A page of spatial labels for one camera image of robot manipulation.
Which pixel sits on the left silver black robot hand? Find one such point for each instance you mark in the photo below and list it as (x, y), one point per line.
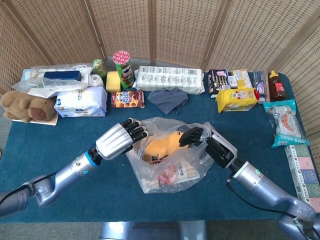
(115, 142)

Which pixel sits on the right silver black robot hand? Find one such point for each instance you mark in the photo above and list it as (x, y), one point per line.
(222, 150)

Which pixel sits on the clear plastic shopping bag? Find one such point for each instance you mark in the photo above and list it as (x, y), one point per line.
(142, 165)

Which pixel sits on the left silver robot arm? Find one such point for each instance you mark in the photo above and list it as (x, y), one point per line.
(70, 170)

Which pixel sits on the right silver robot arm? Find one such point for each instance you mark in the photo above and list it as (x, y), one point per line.
(262, 185)

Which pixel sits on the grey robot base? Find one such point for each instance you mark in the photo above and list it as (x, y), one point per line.
(150, 231)

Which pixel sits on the yellow snack bag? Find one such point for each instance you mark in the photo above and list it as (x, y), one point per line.
(237, 98)

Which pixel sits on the crumpled clear bag with goods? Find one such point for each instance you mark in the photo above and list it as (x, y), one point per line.
(50, 85)

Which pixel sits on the blue felt table cover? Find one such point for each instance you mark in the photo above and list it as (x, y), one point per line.
(75, 135)

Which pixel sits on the bamboo chopsticks pack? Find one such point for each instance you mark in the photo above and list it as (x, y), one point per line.
(185, 172)

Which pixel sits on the brown panda cookie box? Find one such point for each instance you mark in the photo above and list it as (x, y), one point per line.
(127, 98)

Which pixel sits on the yellow plush toy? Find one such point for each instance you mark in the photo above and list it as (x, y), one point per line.
(162, 147)

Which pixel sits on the white blue tissue pack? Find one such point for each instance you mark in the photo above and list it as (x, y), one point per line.
(80, 102)

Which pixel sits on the yellow sponge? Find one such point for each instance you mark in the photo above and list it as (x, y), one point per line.
(113, 81)

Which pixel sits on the white tape roll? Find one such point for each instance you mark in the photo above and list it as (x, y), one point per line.
(96, 80)

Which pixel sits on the teal snack package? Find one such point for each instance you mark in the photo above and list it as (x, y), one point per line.
(285, 125)

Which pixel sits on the grey cloth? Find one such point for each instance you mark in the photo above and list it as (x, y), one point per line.
(167, 100)

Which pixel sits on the white flat board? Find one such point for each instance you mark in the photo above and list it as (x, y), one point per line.
(50, 122)

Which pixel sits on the small white box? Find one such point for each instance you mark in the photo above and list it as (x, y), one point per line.
(232, 81)

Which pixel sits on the black snack box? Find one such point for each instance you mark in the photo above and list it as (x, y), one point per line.
(217, 80)

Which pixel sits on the green Pringles can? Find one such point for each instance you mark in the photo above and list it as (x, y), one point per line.
(125, 72)

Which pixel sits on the purple toothpaste package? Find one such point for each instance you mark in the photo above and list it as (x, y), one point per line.
(261, 87)

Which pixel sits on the yellow white box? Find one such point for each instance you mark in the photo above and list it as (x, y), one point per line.
(243, 77)

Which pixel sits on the green bottle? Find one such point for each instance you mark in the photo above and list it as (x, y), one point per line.
(98, 67)

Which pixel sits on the brown honey squeeze bottle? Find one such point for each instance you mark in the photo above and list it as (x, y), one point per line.
(276, 88)

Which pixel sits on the long white paper roll pack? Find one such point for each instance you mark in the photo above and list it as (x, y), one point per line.
(170, 80)

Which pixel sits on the brown capybara plush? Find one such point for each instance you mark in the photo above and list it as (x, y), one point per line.
(37, 110)

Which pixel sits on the dark blue box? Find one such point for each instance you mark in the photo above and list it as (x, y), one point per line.
(62, 75)

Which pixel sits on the multicolour pocket tissue pack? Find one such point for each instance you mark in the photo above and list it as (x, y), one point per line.
(305, 172)

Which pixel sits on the wicker folding screen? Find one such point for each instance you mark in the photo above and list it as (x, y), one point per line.
(175, 25)

